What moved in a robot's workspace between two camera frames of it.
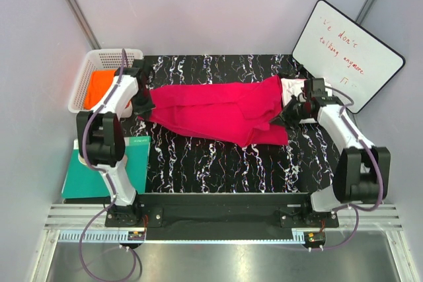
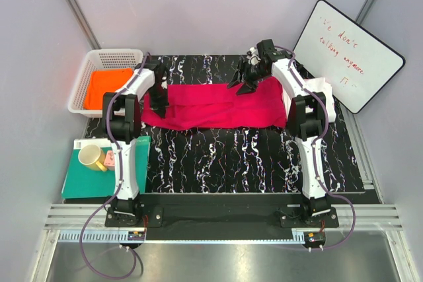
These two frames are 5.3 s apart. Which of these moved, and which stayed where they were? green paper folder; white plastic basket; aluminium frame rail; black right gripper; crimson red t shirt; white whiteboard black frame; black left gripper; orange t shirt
Moved: black right gripper; black left gripper; crimson red t shirt
Stayed: green paper folder; white plastic basket; white whiteboard black frame; aluminium frame rail; orange t shirt
